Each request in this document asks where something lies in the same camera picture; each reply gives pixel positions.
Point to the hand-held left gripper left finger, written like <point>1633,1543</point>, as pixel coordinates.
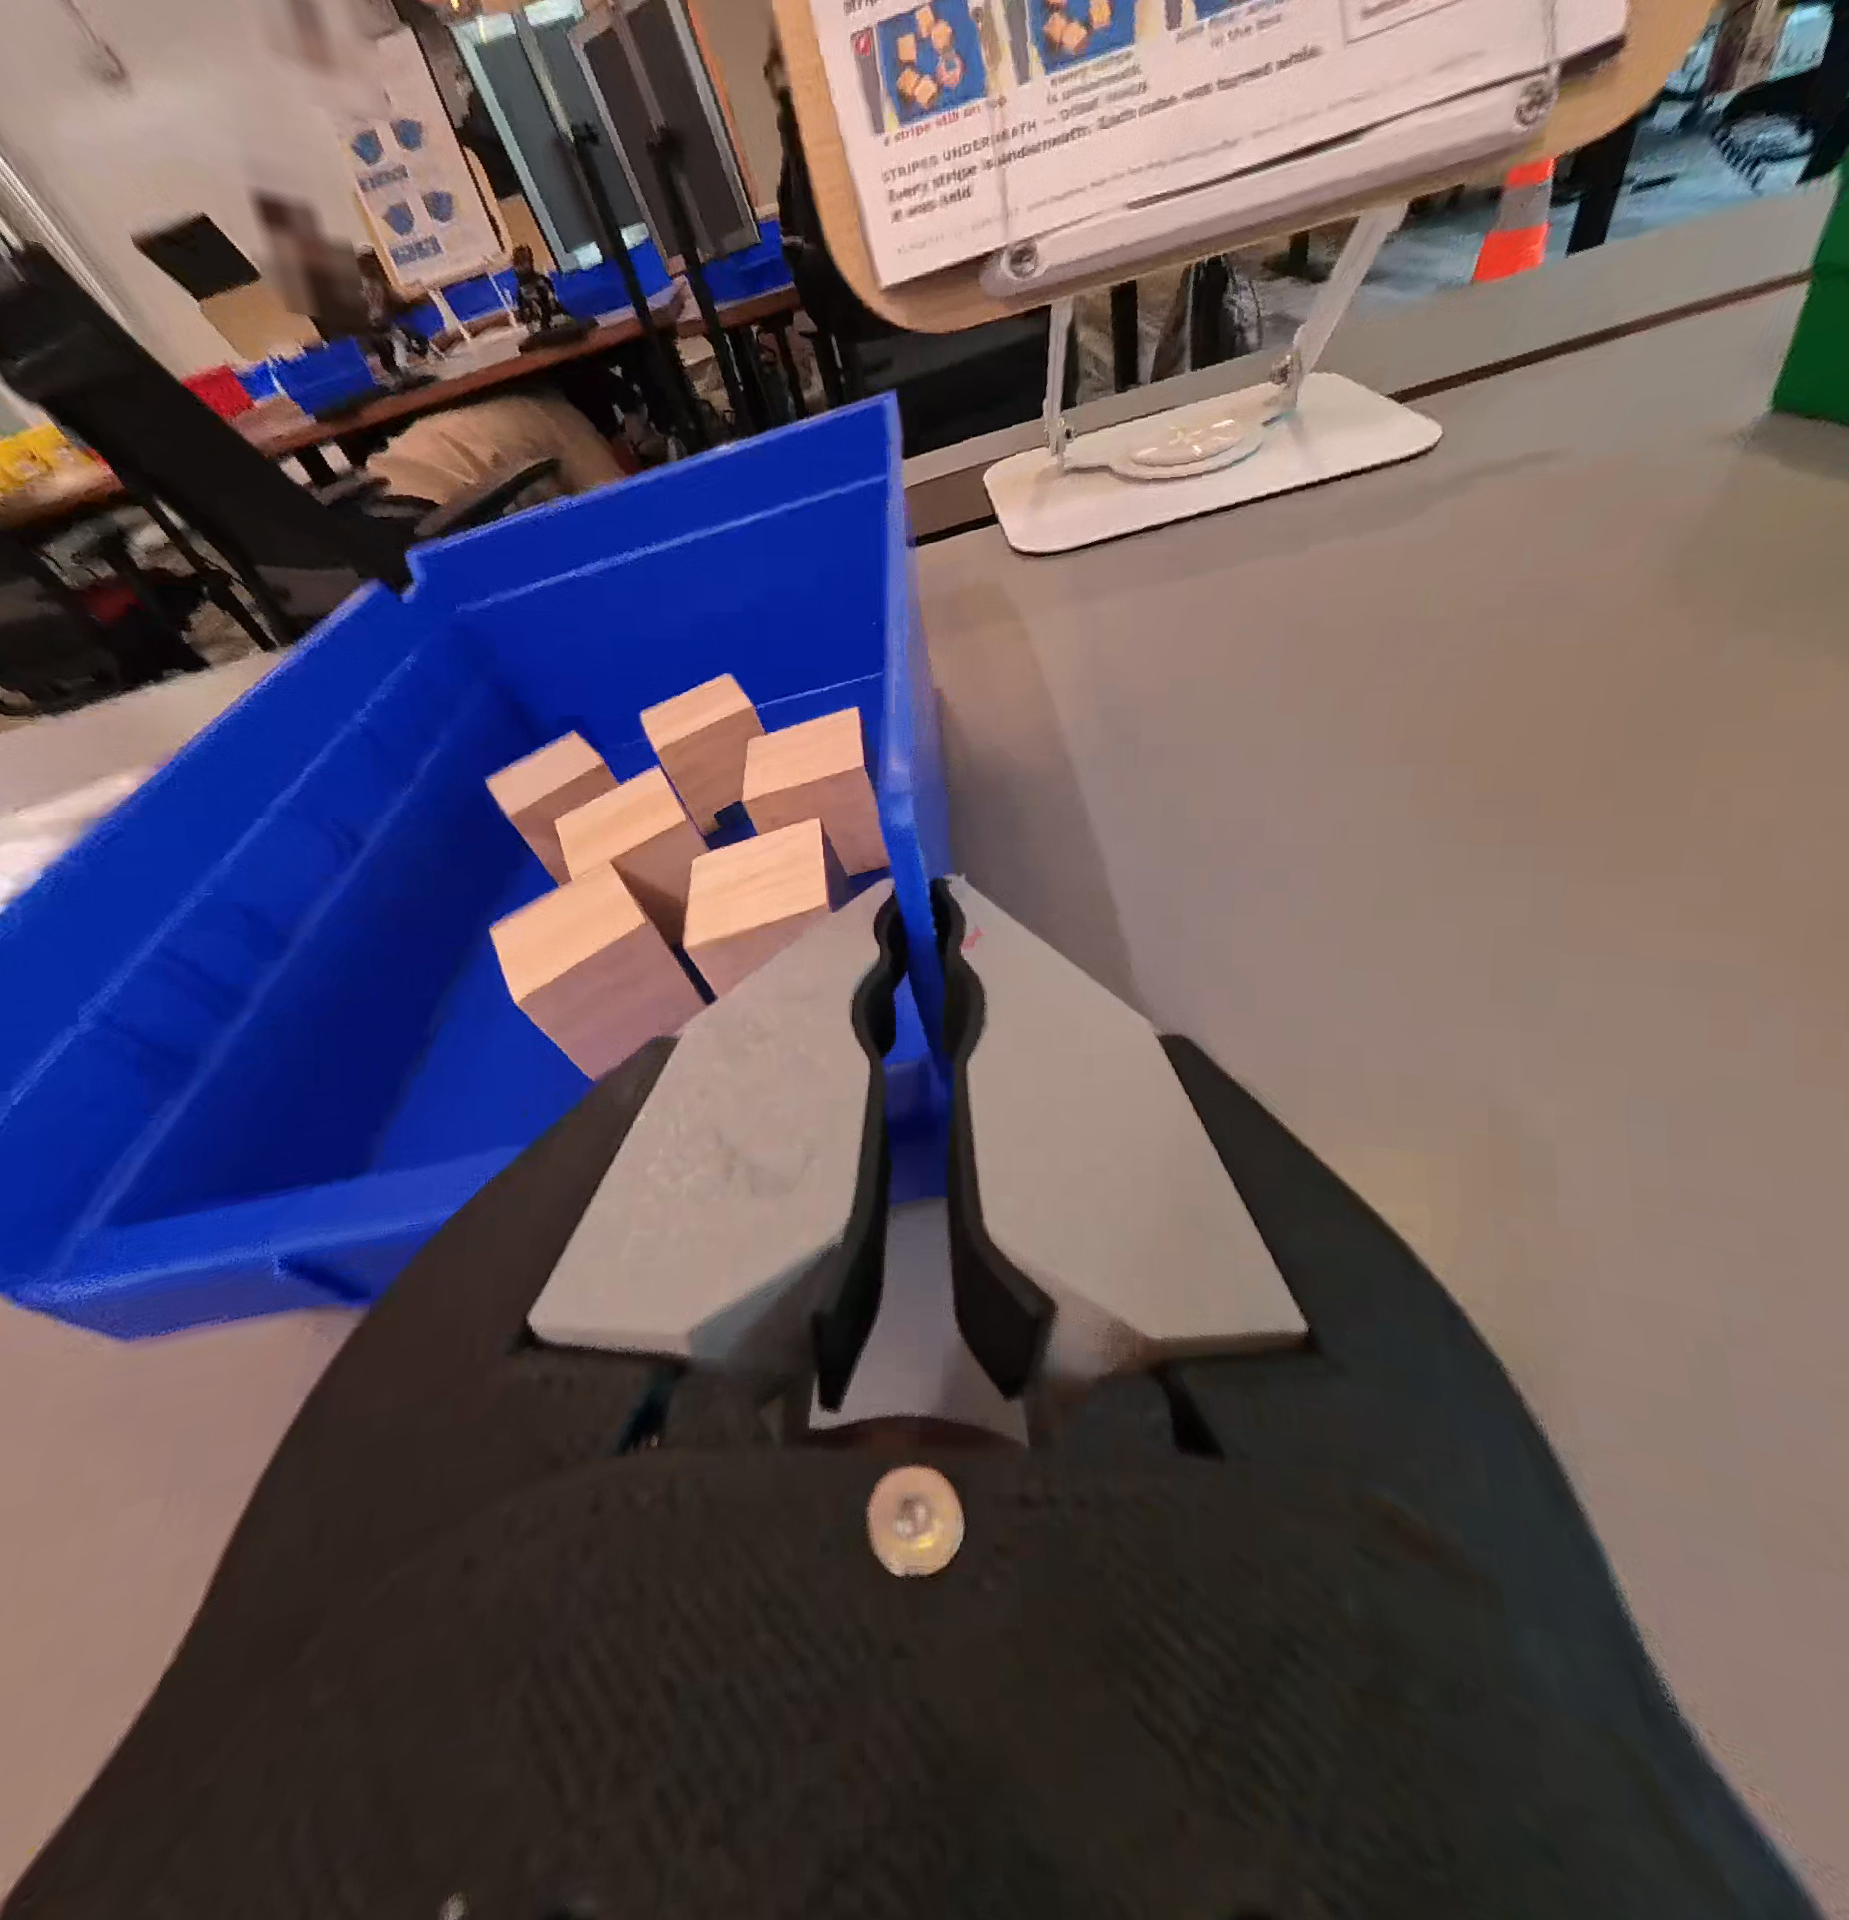
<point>714,1154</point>

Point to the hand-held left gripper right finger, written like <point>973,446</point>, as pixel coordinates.
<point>1120,1184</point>

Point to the pile of wooden cubes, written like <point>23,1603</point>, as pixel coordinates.
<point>751,900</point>

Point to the blue plastic bin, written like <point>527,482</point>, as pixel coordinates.
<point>265,975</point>

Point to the white metal board stand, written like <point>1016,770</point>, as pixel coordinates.
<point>1313,435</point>

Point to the brown wooden table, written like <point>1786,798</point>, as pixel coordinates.
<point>459,368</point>

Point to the small blue storage bin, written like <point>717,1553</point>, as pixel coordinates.
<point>325,374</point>
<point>609,283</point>

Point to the red storage bin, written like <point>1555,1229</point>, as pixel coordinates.
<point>215,390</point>

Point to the yellow packets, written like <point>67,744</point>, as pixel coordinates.
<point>16,462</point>

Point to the white poster with blue shields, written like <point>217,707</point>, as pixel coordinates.
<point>414,194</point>

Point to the grey screen panel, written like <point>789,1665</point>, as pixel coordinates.
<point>677,134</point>
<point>518,150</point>

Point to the black flat sign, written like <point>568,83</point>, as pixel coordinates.
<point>196,255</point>

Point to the orange traffic cone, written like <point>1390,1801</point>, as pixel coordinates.
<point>1518,224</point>

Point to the printed instruction sheet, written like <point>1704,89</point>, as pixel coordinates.
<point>1166,134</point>

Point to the green plastic bin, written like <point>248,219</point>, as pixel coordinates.
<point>1840,330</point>

